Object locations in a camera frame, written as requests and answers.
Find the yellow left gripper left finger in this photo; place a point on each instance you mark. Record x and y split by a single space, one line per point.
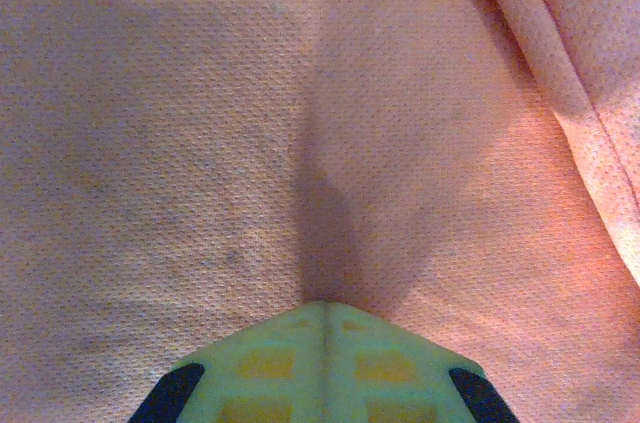
270 373

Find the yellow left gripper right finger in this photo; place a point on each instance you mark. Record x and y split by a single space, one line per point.
390 378

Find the orange t-shirt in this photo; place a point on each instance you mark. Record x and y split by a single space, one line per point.
200 93

